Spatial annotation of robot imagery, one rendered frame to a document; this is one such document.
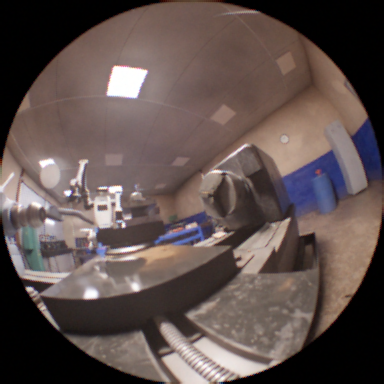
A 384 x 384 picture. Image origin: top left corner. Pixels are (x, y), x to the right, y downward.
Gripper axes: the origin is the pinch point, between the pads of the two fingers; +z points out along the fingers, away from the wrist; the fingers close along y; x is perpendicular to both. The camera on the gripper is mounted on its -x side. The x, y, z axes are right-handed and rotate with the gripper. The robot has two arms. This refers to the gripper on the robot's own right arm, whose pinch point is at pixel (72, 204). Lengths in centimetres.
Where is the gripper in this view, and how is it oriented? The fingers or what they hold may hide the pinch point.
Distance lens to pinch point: 106.5
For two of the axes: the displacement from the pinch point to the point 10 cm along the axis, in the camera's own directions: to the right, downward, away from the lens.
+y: 7.7, -0.6, 6.4
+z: 5.3, 6.2, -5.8
